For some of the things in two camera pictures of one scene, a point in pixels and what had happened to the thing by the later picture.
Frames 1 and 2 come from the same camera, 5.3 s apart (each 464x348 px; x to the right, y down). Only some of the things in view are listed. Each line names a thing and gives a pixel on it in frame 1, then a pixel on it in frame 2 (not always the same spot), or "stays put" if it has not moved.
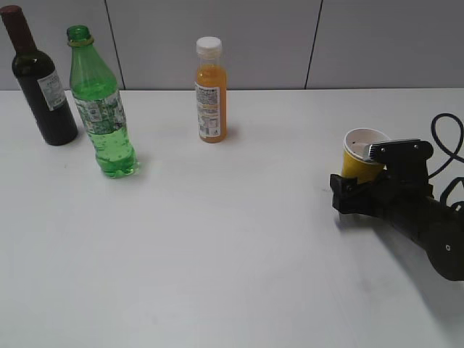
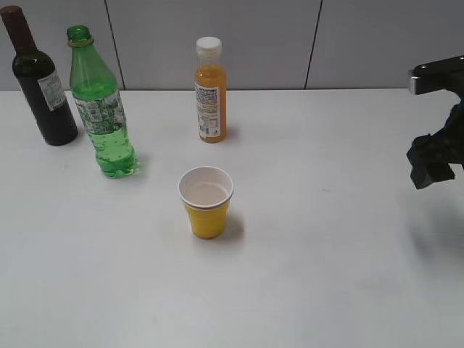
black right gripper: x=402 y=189 to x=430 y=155
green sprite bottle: x=99 y=104 stays put
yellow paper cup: x=356 y=157 to x=206 y=191
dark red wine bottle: x=37 y=74 stays put
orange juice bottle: x=210 y=85 stays put
